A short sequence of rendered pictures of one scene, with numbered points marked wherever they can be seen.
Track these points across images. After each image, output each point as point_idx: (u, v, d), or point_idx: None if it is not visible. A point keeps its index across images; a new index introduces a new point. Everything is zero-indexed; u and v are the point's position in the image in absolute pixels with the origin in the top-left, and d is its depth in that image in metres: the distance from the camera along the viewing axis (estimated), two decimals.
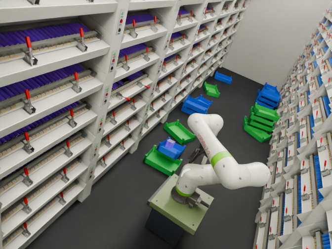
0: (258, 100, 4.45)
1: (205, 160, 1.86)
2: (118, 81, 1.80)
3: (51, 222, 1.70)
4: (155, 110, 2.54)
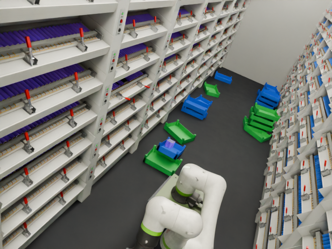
0: (258, 100, 4.45)
1: None
2: (118, 81, 1.80)
3: (51, 222, 1.70)
4: (155, 110, 2.54)
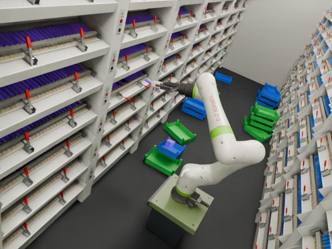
0: (258, 100, 4.45)
1: (158, 83, 1.75)
2: (118, 81, 1.80)
3: (51, 222, 1.70)
4: (155, 110, 2.54)
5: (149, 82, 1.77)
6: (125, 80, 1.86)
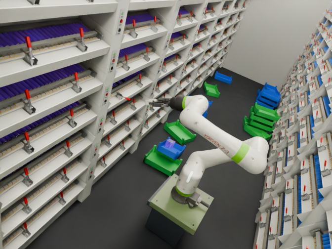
0: (258, 100, 4.45)
1: None
2: None
3: (51, 222, 1.70)
4: (155, 110, 2.54)
5: (122, 78, 1.85)
6: (123, 79, 1.87)
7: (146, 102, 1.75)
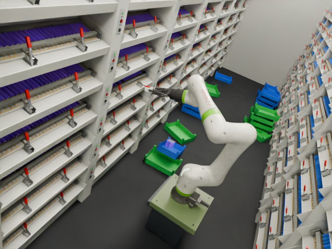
0: (258, 100, 4.45)
1: None
2: None
3: (51, 222, 1.70)
4: (155, 110, 2.54)
5: (122, 78, 1.85)
6: (124, 79, 1.87)
7: (145, 89, 1.91)
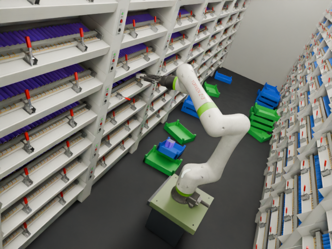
0: (258, 100, 4.45)
1: None
2: None
3: (51, 222, 1.70)
4: (155, 110, 2.54)
5: (122, 78, 1.85)
6: (123, 79, 1.87)
7: (137, 75, 1.89)
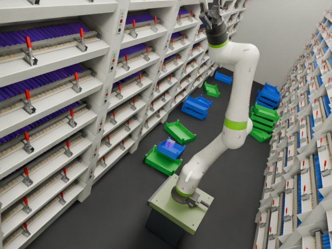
0: (258, 100, 4.45)
1: None
2: None
3: (51, 222, 1.70)
4: (155, 110, 2.54)
5: (122, 78, 1.85)
6: (124, 79, 1.87)
7: None
